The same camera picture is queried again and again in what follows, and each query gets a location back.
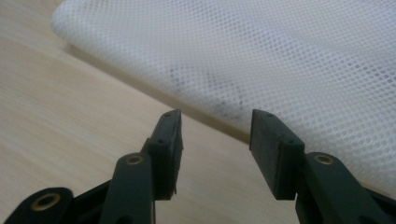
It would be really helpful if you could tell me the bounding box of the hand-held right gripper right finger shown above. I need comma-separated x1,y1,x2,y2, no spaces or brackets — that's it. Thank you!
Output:
249,108,305,201

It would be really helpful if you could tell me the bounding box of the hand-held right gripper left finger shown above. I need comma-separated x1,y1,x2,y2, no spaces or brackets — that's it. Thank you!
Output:
141,108,184,201

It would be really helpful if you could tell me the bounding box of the white mesh laundry bag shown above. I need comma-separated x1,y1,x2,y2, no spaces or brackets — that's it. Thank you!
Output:
50,0,396,199

